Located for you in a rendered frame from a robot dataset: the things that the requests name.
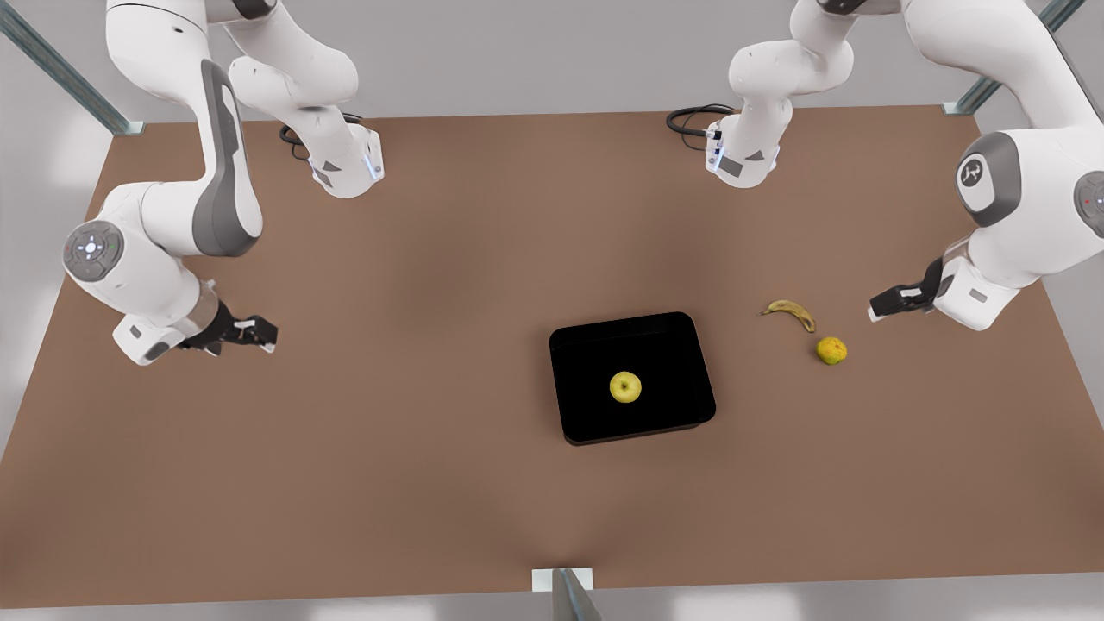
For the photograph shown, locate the spotted yellow banana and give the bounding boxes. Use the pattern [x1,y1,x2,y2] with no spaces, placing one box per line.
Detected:
[760,299,817,334]

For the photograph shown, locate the black cable loop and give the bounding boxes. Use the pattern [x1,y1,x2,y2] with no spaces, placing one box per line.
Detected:
[666,104,739,152]
[279,112,365,163]

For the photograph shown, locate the black rectangular tray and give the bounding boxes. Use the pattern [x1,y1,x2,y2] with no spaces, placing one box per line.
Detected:
[549,311,718,447]

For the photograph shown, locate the silver frame post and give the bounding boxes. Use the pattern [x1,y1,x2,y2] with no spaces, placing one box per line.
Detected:
[943,0,1086,116]
[0,4,145,137]
[531,568,605,621]

